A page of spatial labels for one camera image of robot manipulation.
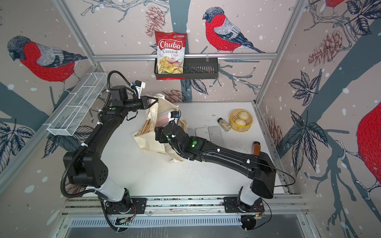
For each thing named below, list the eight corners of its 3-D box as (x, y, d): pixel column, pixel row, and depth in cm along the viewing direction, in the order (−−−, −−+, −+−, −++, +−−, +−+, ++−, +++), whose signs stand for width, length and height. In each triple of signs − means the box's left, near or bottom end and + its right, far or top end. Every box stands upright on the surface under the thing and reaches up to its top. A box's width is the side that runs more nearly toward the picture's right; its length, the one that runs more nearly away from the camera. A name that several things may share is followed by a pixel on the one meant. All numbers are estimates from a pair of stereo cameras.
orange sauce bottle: (252, 154, 94) (254, 151, 91) (252, 143, 99) (254, 140, 96) (258, 156, 93) (260, 153, 91) (258, 144, 99) (260, 142, 96)
